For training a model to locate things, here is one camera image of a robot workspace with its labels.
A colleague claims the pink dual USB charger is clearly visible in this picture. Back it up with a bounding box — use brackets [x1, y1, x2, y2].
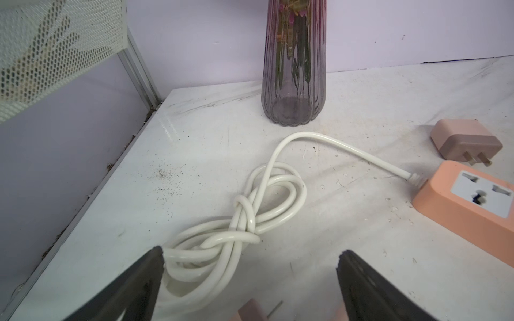
[430, 119, 503, 167]

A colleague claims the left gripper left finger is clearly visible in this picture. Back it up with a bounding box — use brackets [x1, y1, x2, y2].
[66, 246, 164, 321]

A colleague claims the aluminium frame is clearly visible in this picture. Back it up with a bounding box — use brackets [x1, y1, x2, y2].
[118, 29, 163, 112]

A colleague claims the dark ribbed vase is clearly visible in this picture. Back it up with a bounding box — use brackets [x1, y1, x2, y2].
[261, 0, 327, 127]

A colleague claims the lower white mesh shelf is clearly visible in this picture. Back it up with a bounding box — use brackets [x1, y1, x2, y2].
[1, 0, 128, 123]

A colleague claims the white coiled cable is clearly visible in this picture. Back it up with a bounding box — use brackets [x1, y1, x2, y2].
[154, 131, 426, 320]

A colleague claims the orange USB power strip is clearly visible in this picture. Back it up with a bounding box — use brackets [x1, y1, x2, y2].
[412, 160, 513, 266]

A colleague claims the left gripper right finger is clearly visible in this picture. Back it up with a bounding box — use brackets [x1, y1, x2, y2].
[336, 250, 434, 320]

